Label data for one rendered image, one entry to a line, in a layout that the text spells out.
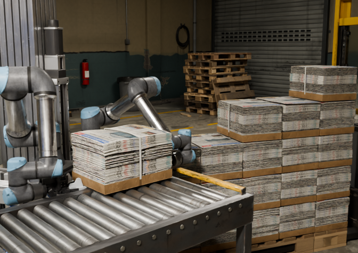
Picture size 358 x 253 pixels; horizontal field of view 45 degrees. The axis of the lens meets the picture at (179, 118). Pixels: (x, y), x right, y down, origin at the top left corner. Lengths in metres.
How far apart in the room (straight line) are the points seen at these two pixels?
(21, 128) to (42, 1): 0.74
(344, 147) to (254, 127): 0.75
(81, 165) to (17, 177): 0.30
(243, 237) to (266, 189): 1.01
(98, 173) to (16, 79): 0.52
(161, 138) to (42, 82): 0.58
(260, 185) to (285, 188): 0.21
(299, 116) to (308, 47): 7.19
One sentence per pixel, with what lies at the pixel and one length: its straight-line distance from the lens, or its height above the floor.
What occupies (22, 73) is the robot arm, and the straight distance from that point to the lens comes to 1.94.
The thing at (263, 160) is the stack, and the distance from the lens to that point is 2.84.
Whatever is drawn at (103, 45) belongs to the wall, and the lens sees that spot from 9.95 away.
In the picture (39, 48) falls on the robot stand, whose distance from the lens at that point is 2.49.
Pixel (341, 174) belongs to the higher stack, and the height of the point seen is 0.54.
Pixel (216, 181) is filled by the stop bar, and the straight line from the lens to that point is 2.00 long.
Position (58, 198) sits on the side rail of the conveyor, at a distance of 1.89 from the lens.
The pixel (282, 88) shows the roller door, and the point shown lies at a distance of 10.49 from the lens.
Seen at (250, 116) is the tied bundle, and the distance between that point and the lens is 2.73.
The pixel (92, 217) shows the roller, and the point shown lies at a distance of 1.70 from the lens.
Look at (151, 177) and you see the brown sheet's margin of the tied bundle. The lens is 2.00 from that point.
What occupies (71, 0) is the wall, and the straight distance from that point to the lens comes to 9.63.
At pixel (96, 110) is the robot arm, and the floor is 1.04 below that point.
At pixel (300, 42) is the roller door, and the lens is 10.20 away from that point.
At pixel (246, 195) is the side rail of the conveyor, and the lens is 1.89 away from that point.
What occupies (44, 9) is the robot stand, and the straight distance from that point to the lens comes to 2.56.
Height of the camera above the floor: 1.42
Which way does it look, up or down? 9 degrees down
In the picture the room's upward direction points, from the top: straight up
